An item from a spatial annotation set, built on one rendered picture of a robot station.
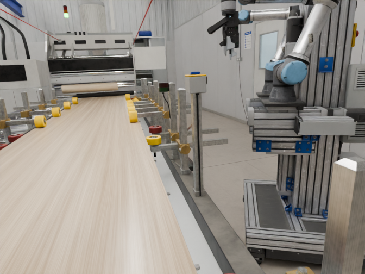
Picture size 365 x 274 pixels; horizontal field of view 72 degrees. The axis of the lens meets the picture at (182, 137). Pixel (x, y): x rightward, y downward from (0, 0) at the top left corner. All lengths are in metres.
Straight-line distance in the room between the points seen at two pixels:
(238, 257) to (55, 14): 10.24
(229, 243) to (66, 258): 0.50
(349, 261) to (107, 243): 0.42
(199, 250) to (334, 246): 0.61
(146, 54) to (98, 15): 4.35
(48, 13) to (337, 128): 10.03
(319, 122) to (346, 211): 1.11
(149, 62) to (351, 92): 2.93
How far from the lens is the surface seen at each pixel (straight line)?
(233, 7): 1.43
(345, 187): 0.40
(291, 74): 1.42
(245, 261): 0.83
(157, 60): 4.06
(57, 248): 0.62
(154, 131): 1.55
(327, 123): 1.51
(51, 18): 10.64
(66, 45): 4.41
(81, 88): 4.09
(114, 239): 0.59
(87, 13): 8.24
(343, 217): 0.41
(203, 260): 0.95
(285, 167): 1.93
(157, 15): 10.85
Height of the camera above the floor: 1.24
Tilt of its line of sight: 15 degrees down
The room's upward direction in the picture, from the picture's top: 3 degrees counter-clockwise
